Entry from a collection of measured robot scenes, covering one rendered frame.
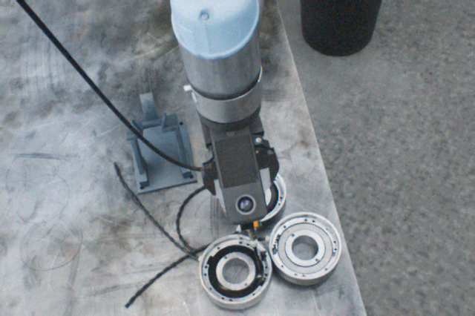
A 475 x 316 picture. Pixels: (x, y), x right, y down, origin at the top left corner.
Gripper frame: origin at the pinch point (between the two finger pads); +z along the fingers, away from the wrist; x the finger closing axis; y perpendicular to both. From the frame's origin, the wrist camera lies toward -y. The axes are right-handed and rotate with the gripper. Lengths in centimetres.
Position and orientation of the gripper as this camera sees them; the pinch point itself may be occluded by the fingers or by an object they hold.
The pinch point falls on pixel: (245, 199)
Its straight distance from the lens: 76.1
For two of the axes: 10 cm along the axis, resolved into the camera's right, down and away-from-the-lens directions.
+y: -2.1, -8.2, 5.3
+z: 0.8, 5.2, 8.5
